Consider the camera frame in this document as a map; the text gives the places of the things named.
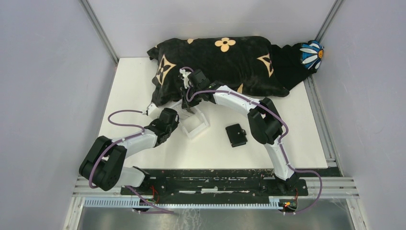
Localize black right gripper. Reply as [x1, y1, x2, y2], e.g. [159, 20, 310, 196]
[180, 84, 202, 109]

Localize white plastic card tray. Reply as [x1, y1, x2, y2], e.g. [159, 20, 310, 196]
[169, 101, 210, 139]

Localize black leather card holder wallet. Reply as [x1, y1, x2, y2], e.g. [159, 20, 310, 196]
[225, 124, 248, 148]

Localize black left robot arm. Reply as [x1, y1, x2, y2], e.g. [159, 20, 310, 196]
[79, 108, 180, 195]

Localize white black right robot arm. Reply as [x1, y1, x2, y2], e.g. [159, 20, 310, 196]
[179, 68, 299, 196]

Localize black cloth with daisy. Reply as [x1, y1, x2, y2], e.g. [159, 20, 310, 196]
[271, 40, 324, 90]

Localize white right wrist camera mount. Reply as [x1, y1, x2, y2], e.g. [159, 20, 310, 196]
[179, 68, 193, 89]

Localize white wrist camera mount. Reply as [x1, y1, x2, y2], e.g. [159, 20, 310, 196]
[146, 103, 161, 120]
[179, 68, 193, 89]

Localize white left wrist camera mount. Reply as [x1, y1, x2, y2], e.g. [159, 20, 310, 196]
[146, 103, 161, 120]

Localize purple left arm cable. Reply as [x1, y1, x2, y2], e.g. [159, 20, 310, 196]
[88, 109, 148, 189]

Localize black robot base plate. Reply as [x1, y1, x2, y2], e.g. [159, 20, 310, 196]
[134, 169, 309, 205]

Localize white slotted cable duct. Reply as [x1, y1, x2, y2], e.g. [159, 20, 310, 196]
[83, 196, 283, 209]

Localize aluminium frame rail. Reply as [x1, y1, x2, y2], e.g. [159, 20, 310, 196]
[71, 176, 361, 200]

